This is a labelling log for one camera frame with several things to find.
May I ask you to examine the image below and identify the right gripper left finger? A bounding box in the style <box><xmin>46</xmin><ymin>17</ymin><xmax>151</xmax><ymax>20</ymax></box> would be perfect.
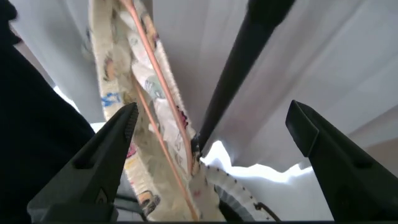
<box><xmin>26</xmin><ymin>101</ymin><xmax>140</xmax><ymax>223</ymax></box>

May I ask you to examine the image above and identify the black clothes rack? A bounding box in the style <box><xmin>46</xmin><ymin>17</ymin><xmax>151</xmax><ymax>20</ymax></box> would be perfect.
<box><xmin>197</xmin><ymin>0</ymin><xmax>296</xmax><ymax>150</ymax></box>

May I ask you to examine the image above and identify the white laundry basket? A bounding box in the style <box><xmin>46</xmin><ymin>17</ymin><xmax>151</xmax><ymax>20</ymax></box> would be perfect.
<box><xmin>203</xmin><ymin>164</ymin><xmax>282</xmax><ymax>222</ymax></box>

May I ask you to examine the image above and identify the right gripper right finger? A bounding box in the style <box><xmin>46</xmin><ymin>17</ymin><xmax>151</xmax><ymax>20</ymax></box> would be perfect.
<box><xmin>285</xmin><ymin>99</ymin><xmax>398</xmax><ymax>223</ymax></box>

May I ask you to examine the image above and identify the black garment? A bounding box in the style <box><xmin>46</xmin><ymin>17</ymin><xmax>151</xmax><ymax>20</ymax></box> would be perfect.
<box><xmin>0</xmin><ymin>0</ymin><xmax>96</xmax><ymax>223</ymax></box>

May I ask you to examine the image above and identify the cream printed garment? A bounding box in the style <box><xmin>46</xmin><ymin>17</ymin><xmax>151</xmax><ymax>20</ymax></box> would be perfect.
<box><xmin>87</xmin><ymin>0</ymin><xmax>227</xmax><ymax>222</ymax></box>

